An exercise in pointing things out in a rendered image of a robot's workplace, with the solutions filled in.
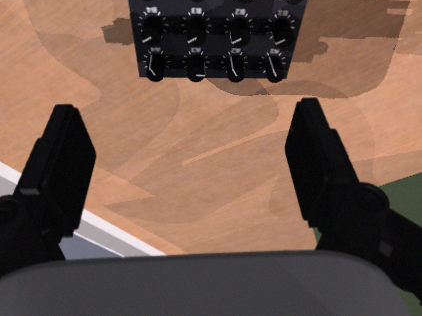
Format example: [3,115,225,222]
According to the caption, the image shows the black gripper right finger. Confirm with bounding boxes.
[285,97,422,306]

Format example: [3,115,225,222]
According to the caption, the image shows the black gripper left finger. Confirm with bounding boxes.
[0,104,96,278]

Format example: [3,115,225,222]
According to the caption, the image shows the black knob box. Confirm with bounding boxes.
[128,0,308,83]

